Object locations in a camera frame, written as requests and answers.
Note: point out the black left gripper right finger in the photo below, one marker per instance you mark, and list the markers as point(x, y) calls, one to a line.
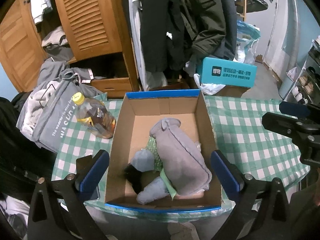
point(228, 174)

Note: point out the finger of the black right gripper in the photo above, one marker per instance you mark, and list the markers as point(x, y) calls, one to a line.
point(287, 126)
point(295, 109)

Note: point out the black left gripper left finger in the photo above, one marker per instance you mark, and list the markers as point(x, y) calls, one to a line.
point(89, 171)

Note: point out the black sock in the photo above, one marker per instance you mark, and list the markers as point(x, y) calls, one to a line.
point(134, 177)

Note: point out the grey fleece glove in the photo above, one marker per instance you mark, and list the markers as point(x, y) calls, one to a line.
point(182, 160)

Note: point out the blue-grey sock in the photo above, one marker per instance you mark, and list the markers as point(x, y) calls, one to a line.
point(143, 161)

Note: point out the light blue sock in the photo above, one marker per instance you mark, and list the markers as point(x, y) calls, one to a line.
point(156, 190)

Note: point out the metal shoe rack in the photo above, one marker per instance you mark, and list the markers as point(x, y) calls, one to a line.
point(301, 85)

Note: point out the green checkered tablecloth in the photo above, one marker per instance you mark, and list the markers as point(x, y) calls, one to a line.
point(239, 135)

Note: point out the yellow cap tea bottle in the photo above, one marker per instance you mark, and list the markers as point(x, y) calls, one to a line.
point(93, 114)

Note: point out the blue cardboard box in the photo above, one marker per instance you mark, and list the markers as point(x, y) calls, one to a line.
point(139, 112)

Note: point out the grey tote bag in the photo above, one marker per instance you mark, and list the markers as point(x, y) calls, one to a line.
point(47, 112)

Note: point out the white plastic bag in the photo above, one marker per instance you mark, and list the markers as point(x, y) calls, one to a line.
point(207, 88)

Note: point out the clear blue plastic bag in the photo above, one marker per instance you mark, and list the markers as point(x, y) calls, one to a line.
point(248, 36)

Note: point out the teal printed box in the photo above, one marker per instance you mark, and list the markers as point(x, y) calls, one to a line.
point(225, 72)

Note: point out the grey clothes pile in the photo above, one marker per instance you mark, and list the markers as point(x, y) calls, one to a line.
point(61, 71)

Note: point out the olive hanging jacket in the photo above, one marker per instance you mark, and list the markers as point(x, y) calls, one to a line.
point(209, 29)

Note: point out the dark hanging jacket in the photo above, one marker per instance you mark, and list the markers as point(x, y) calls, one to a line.
point(165, 36)

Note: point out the wooden louvered wardrobe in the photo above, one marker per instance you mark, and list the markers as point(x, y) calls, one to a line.
point(96, 31)

